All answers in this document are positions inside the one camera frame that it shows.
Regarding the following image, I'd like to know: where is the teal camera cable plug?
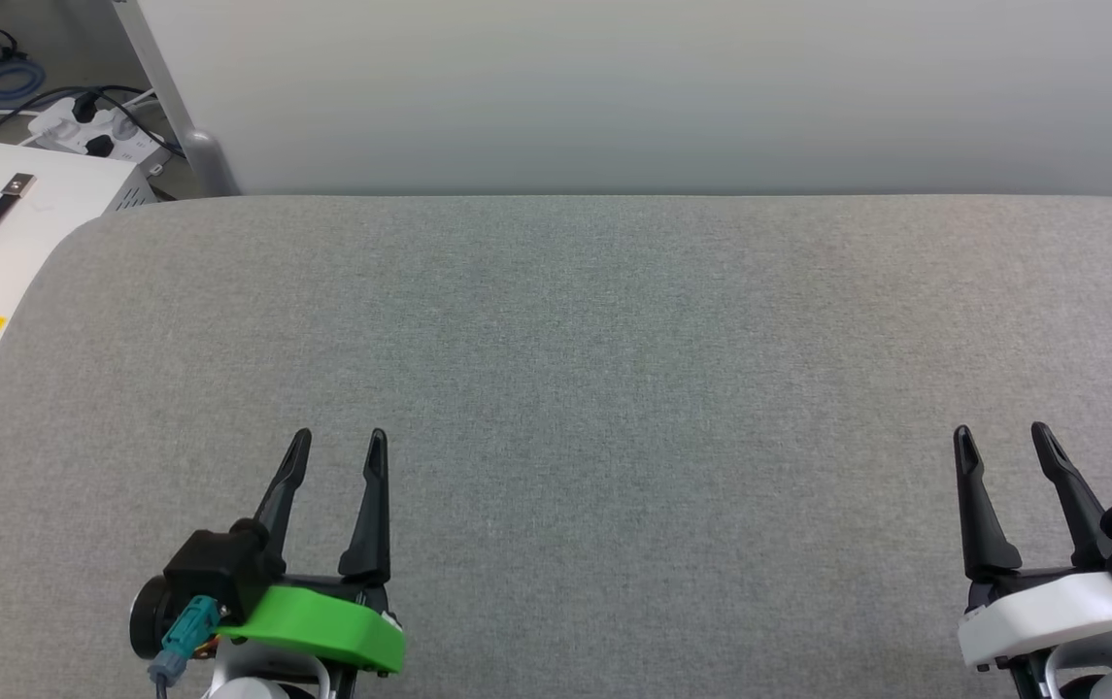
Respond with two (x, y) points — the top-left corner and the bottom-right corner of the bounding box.
(146, 595), (223, 692)

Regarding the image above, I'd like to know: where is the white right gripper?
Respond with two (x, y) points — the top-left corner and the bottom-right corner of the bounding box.
(952, 421), (1112, 673)

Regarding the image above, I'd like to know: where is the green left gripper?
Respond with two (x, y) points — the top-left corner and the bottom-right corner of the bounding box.
(214, 427), (409, 678)

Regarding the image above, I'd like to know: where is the white power strip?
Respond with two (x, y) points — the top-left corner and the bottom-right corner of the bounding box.
(24, 87), (170, 163)

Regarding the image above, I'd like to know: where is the grey metal post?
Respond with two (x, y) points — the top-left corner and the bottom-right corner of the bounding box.
(112, 0), (243, 197)

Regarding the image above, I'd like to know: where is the white equipment box with handle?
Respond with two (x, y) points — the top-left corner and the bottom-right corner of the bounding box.
(0, 138), (162, 407)

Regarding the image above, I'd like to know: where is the black round actuator housing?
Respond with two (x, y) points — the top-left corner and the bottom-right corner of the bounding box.
(127, 573), (180, 663)

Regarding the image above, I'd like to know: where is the black power cable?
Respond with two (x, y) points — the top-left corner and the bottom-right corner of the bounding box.
(0, 83), (189, 161)

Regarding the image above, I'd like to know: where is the blue coiled cable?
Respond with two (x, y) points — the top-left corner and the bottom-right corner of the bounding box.
(0, 53), (49, 111)

